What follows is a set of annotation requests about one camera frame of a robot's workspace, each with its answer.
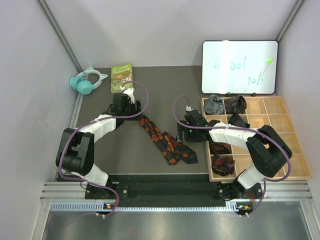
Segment dark orange floral tie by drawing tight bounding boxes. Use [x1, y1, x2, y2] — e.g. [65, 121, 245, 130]
[139, 115, 198, 165]

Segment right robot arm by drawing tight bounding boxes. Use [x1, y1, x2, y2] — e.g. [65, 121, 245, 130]
[174, 109, 293, 199]

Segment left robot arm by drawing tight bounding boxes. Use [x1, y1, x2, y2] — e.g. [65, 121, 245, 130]
[55, 88, 142, 199]

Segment green paperback book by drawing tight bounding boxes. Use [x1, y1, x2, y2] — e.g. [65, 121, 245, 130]
[110, 63, 133, 94]

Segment dark brown rolled tie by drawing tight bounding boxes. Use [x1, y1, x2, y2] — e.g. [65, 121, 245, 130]
[209, 141, 232, 155]

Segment grey rolled tie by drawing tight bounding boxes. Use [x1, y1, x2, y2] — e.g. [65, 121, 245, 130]
[203, 94, 226, 115]

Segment teal cat-ear headphones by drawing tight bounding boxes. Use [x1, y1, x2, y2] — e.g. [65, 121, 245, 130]
[69, 66, 108, 95]

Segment red patterned rolled tie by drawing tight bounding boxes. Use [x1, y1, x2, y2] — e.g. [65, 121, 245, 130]
[211, 154, 235, 177]

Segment dark navy rolled tie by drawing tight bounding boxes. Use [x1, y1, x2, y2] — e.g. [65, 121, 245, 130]
[228, 114, 251, 129]

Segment brown red rolled tie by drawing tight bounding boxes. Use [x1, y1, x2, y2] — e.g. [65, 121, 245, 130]
[223, 95, 247, 115]

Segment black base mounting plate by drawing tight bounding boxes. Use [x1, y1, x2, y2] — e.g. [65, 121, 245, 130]
[83, 173, 266, 203]

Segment white dry-erase board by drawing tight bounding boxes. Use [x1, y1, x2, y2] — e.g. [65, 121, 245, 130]
[201, 40, 279, 95]

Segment wooden compartment tray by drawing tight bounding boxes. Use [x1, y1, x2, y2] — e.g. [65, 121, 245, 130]
[205, 96, 312, 182]

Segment green marker pen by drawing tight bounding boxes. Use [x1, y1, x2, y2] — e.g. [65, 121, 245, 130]
[259, 57, 273, 77]

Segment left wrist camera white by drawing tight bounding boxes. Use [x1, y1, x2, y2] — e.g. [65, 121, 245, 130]
[120, 86, 136, 104]

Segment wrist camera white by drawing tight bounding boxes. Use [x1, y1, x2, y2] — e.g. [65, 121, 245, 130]
[120, 86, 136, 104]
[185, 106, 193, 112]

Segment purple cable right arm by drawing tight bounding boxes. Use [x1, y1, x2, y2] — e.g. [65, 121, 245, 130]
[172, 95, 293, 218]

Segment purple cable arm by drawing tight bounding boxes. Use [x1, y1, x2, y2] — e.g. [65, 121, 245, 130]
[172, 95, 293, 218]
[57, 80, 151, 218]

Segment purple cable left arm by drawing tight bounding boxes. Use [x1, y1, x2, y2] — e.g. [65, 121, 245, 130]
[57, 80, 151, 218]

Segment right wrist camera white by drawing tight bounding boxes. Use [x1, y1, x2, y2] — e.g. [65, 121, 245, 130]
[185, 106, 193, 112]

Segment white slotted cable duct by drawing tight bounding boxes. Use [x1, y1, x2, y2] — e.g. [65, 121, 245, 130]
[50, 201, 251, 212]

